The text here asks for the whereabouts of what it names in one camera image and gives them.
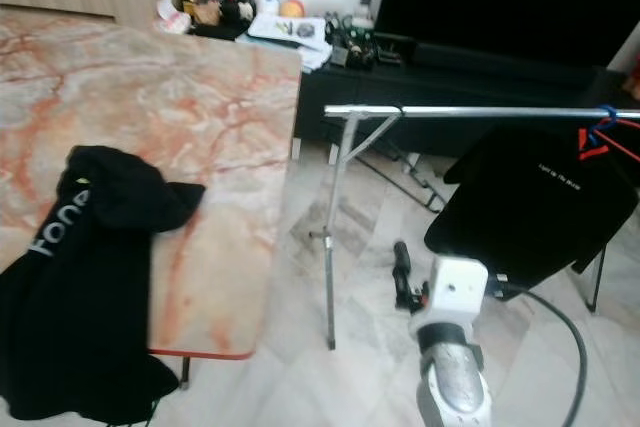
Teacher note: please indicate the black shirt large white lettering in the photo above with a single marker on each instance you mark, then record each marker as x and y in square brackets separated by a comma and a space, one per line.
[80, 327]

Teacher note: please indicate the red plastic hanger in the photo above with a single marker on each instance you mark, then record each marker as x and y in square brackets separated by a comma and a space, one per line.
[628, 151]

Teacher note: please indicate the blue plastic hanger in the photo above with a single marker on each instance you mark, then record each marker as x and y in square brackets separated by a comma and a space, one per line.
[607, 115]

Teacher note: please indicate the black t-shirt small white print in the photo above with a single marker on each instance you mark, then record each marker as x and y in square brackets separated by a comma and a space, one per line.
[530, 217]

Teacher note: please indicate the silver metal clothes rack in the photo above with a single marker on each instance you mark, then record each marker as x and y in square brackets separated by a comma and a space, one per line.
[480, 112]

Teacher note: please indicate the black television console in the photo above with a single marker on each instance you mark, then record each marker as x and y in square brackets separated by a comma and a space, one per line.
[380, 85]

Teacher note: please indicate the marble pattern folding table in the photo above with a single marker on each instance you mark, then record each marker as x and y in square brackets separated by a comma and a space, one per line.
[210, 127]

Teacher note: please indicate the stack of white papers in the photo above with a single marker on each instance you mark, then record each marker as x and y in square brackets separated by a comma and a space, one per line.
[288, 39]

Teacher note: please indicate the small clear bottle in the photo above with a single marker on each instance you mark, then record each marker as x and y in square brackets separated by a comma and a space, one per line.
[361, 14]

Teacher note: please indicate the orange ball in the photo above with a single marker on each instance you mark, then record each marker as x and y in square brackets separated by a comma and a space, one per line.
[292, 8]

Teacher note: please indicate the white and blue ball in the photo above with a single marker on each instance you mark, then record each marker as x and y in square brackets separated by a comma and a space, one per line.
[268, 5]

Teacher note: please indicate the black plush toy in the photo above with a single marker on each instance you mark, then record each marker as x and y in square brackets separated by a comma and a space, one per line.
[239, 10]

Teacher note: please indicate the red lid snack jar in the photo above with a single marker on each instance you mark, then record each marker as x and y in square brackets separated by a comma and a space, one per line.
[205, 3]

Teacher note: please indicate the pink white tissue pack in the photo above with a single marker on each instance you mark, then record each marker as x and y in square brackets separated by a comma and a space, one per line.
[174, 14]

